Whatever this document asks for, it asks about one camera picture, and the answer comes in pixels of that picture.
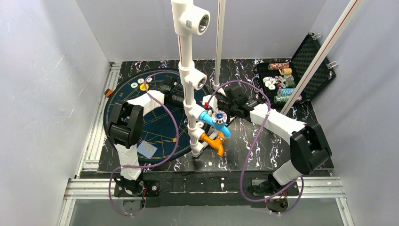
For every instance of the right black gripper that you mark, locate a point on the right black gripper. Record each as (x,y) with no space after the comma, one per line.
(222,105)

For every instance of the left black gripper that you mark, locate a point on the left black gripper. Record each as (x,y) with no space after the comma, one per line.
(182,101)

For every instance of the yellow button chip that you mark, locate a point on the yellow button chip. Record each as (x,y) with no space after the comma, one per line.
(144,87)

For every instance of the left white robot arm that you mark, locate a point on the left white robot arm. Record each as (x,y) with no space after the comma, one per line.
(124,126)

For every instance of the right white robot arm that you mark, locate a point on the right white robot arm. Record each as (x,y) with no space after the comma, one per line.
(309,148)

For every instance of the blue pipe valve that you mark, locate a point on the blue pipe valve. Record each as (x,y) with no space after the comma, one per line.
(217,120)

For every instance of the loose white chips pile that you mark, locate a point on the loose white chips pile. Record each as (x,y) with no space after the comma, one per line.
(272,83)

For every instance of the round blue poker mat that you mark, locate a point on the round blue poker mat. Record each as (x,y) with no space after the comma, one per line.
(158,128)

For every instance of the green pink chip row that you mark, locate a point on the green pink chip row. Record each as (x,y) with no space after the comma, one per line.
(284,99)

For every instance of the orange pipe valve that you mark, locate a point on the orange pipe valve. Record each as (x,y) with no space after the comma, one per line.
(216,143)

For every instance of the black chip case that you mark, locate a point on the black chip case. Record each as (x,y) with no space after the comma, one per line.
(299,62)

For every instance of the light blue chip row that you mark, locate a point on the light blue chip row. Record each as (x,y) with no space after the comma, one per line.
(285,91)

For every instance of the red chip row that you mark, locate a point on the red chip row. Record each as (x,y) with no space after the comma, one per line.
(278,66)

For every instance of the green chip stack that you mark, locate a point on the green chip stack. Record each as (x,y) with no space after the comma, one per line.
(289,81)

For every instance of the yellow chip stack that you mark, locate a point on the yellow chip stack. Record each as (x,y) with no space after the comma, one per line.
(286,71)

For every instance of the orange black clamp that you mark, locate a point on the orange black clamp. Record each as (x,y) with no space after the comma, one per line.
(108,92)

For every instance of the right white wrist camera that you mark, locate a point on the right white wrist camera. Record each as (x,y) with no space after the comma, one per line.
(209,103)

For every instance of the white PVC pipe frame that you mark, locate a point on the white PVC pipe frame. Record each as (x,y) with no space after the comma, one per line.
(190,19)

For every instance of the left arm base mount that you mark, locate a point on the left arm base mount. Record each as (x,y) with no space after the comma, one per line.
(135,188)

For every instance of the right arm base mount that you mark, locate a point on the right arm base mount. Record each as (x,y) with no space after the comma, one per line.
(280,204)

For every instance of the aluminium frame rail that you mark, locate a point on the aluminium frame rail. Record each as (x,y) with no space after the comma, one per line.
(201,193)

